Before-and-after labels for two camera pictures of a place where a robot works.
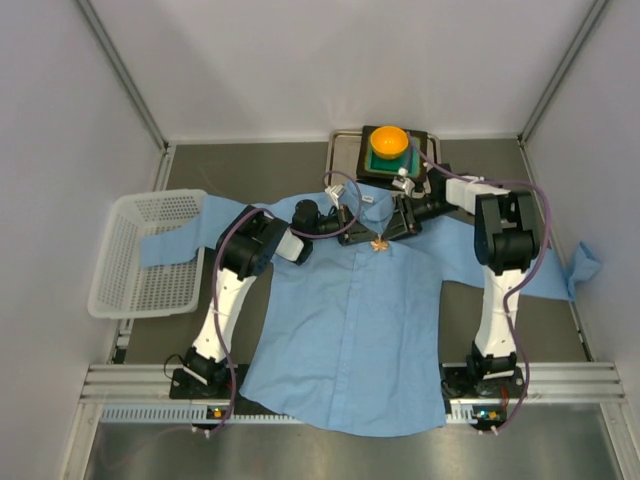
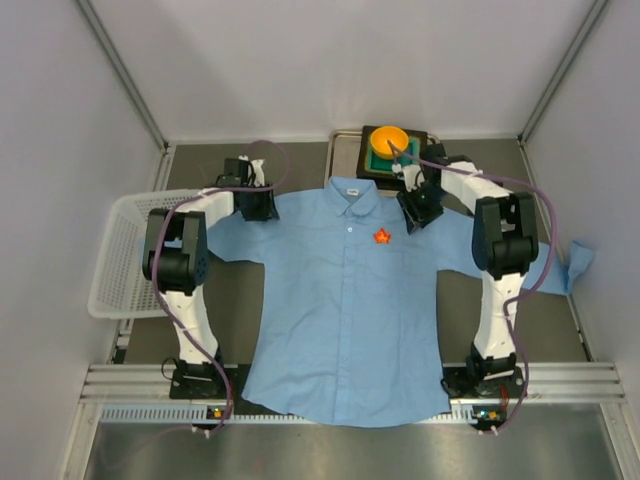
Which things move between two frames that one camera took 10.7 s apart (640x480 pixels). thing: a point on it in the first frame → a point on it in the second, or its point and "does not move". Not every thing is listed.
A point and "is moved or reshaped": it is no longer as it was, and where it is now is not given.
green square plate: (410, 159) does not move
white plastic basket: (121, 287) does not move
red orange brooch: (379, 245) is moved or reshaped
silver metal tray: (343, 155) does not move
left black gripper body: (345, 226) → (257, 207)
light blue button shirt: (348, 337) does not move
